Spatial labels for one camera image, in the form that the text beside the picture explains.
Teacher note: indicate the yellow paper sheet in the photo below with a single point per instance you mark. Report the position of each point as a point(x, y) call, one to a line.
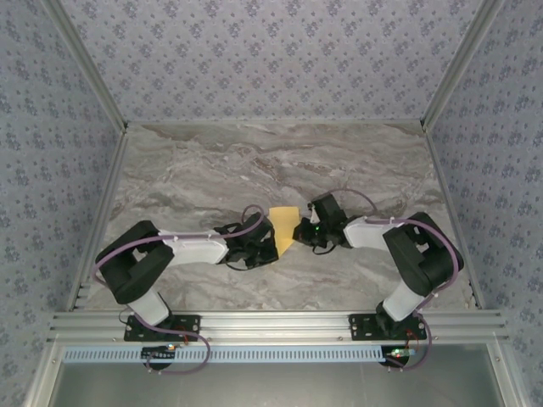
point(284, 224)

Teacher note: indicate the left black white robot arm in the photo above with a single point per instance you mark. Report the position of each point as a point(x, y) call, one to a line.
point(195, 250)

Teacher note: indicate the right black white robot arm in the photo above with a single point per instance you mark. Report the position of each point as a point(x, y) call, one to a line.
point(365, 233)

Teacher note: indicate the grey metal panel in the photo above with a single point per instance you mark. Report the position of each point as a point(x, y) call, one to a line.
point(275, 386)

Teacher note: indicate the small black circuit board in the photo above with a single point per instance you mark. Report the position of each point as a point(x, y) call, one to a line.
point(159, 352)
point(399, 354)

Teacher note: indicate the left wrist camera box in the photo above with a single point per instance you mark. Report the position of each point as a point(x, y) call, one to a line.
point(256, 224)

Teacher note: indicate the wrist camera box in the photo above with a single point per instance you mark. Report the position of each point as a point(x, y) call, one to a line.
point(256, 224)
point(328, 207)

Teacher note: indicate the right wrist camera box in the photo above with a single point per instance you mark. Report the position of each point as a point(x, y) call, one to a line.
point(328, 207)

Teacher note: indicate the long aluminium mounting rail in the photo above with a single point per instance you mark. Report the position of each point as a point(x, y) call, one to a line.
point(275, 324)

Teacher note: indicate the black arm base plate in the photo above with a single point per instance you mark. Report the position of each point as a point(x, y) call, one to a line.
point(360, 328)
point(133, 335)

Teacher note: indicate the aluminium side rail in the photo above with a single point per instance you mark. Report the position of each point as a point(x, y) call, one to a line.
point(449, 203)
point(106, 203)

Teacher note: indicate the aluminium corner post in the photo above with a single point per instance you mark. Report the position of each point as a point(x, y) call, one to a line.
point(89, 68)
point(458, 68)

